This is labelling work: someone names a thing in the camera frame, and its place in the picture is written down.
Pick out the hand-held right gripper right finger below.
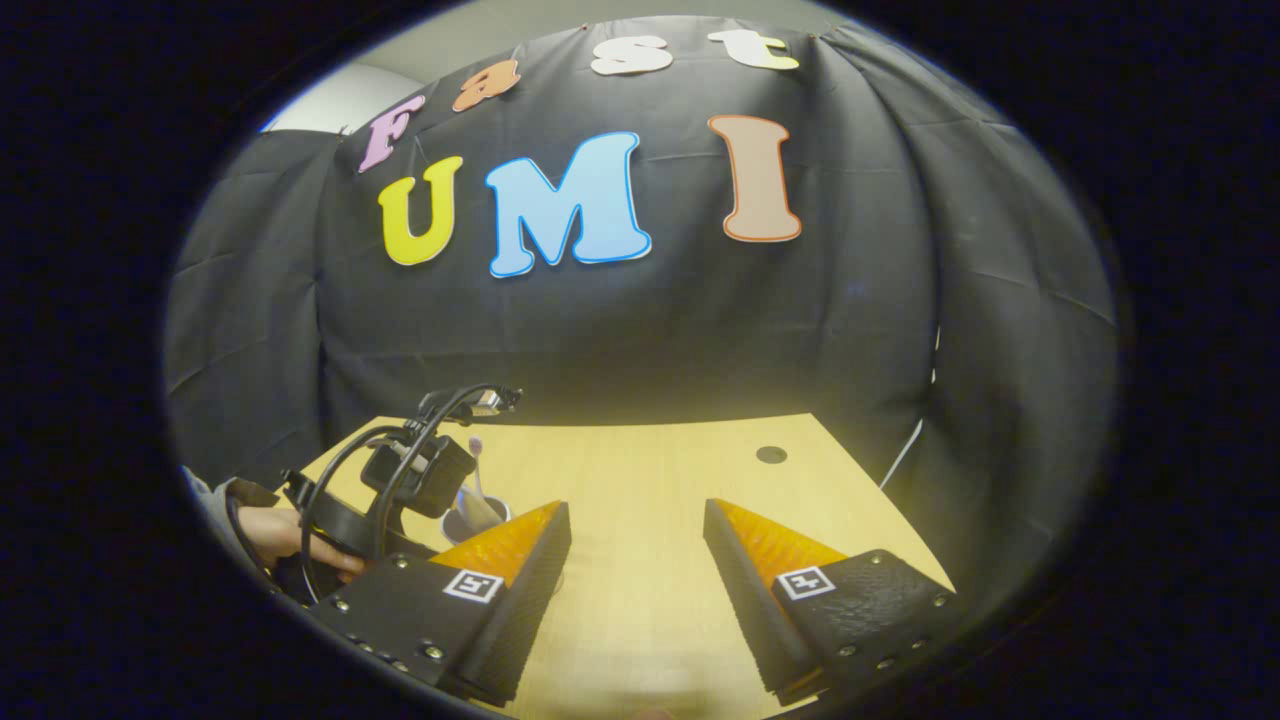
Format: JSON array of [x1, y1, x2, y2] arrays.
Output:
[[703, 498, 963, 706]]

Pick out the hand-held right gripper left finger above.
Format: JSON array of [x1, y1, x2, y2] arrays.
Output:
[[300, 500, 573, 709]]

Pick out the white cup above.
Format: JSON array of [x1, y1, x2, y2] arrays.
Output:
[[440, 490, 514, 547]]

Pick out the light wooden desktop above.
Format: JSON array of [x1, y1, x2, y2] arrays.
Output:
[[300, 413, 956, 720]]

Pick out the black backdrop cloth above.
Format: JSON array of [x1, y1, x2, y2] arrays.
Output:
[[165, 15, 1119, 611]]

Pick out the black cable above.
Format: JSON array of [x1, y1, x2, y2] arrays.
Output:
[[298, 383, 523, 601]]

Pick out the white cable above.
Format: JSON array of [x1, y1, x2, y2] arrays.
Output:
[[878, 325, 943, 491]]

